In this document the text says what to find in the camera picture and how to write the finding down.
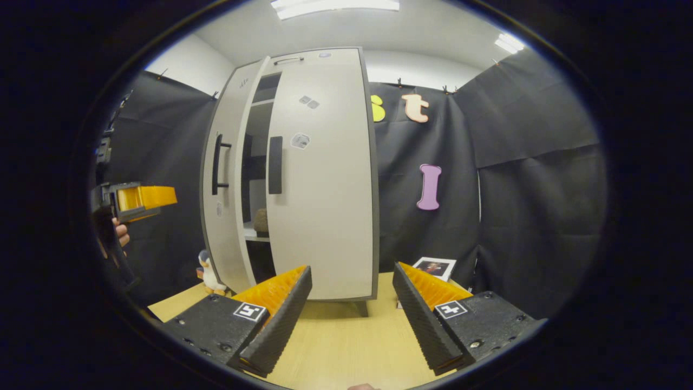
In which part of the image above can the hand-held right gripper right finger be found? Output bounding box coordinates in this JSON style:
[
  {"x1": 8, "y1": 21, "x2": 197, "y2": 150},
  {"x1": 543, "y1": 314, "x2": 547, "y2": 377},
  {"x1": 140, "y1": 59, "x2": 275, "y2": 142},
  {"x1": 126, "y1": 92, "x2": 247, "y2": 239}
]
[{"x1": 393, "y1": 262, "x2": 542, "y2": 376}]

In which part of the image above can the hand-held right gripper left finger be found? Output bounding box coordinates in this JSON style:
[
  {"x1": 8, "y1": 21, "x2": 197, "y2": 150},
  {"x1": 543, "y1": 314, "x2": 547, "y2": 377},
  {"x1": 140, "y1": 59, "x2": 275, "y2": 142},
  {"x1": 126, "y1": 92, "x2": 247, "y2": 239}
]
[{"x1": 162, "y1": 265, "x2": 313, "y2": 378}]

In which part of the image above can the white shoe cabinet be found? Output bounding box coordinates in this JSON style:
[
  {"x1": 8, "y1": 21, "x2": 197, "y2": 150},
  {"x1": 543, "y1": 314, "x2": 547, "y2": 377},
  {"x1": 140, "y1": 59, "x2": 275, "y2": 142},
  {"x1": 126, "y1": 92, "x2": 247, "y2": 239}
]
[{"x1": 199, "y1": 46, "x2": 380, "y2": 317}]

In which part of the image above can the white photo cover book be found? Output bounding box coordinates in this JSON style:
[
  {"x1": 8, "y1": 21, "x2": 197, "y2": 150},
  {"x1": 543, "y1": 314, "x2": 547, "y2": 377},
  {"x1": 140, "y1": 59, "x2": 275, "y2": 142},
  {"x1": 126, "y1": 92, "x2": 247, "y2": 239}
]
[{"x1": 413, "y1": 257, "x2": 457, "y2": 282}]

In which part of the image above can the penguin toy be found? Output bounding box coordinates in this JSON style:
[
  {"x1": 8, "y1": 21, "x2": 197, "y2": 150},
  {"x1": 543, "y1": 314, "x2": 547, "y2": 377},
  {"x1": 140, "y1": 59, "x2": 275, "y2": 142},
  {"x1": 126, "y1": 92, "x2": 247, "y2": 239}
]
[{"x1": 196, "y1": 249, "x2": 228, "y2": 296}]

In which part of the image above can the black backdrop cloth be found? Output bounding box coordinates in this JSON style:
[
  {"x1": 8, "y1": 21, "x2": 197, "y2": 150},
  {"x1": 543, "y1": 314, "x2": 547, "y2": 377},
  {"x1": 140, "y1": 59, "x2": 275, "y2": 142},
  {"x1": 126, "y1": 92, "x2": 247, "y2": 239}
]
[{"x1": 89, "y1": 49, "x2": 607, "y2": 320}]

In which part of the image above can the large ceiling light panel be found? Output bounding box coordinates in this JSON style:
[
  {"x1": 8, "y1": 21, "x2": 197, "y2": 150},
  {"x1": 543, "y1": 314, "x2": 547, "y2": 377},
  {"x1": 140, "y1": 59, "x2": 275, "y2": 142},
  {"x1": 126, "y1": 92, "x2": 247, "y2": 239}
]
[{"x1": 271, "y1": 0, "x2": 400, "y2": 21}]

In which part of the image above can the small ceiling light panel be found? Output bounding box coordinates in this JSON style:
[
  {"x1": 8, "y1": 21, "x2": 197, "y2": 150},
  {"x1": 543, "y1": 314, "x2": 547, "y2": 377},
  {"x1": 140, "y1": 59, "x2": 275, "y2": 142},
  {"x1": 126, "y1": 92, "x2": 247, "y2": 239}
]
[{"x1": 494, "y1": 32, "x2": 526, "y2": 55}]

